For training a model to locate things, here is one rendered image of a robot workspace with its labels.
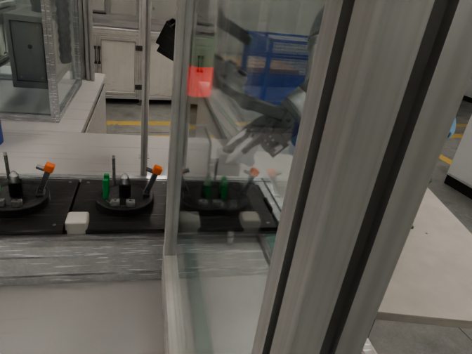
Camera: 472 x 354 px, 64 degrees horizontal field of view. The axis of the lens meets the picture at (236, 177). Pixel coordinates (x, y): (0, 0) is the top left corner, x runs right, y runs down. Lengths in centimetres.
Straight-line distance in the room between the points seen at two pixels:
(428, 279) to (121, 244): 80
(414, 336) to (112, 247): 179
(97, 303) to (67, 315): 6
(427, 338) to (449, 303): 124
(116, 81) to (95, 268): 421
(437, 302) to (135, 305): 72
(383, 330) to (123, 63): 400
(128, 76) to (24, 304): 427
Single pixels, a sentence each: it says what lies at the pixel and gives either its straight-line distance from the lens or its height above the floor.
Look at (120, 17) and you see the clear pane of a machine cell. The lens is 490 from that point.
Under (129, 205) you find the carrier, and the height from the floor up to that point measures 100.
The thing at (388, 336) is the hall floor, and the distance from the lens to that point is 225.
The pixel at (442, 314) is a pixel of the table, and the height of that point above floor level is 86.
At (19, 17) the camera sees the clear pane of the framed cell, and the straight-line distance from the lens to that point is 180.
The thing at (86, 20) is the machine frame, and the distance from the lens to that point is 253.
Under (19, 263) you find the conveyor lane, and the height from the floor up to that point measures 92.
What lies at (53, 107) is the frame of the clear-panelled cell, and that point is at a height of 93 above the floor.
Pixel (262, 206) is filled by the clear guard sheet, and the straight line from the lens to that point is 20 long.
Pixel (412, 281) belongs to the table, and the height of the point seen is 86.
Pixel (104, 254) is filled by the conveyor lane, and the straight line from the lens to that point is 90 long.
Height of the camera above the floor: 149
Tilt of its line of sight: 26 degrees down
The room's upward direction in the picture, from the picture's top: 8 degrees clockwise
